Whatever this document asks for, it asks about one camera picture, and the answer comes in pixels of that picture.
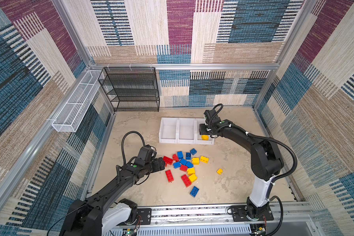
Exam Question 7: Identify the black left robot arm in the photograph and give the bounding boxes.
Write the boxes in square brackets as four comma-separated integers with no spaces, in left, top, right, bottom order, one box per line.
[60,144,165,236]

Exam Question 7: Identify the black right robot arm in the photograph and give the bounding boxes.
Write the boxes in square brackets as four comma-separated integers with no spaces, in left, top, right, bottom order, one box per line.
[199,104,298,221]

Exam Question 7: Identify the white three-compartment bin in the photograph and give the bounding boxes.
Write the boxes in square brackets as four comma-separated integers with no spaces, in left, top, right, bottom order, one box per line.
[159,118,214,145]

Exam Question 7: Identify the small yellow brick right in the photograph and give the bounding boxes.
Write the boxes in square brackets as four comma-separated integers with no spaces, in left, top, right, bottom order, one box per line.
[217,168,223,175]

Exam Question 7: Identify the blue brick bottom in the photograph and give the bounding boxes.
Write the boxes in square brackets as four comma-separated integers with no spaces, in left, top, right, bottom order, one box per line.
[190,186,199,198]

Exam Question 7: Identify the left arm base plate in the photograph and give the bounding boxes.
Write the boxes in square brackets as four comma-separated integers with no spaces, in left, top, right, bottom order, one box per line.
[126,208,152,226]

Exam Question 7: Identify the aluminium front rail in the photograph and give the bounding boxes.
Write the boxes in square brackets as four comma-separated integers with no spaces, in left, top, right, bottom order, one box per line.
[64,202,313,228]

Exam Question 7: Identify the black wire shelf rack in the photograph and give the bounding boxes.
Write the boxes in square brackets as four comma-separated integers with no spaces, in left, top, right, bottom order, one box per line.
[98,67,160,112]

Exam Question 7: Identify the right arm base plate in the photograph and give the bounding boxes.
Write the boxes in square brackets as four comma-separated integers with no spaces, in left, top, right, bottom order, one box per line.
[228,204,274,222]

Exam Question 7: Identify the white wire mesh basket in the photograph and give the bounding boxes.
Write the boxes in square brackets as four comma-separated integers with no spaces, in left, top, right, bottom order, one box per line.
[52,70,101,133]

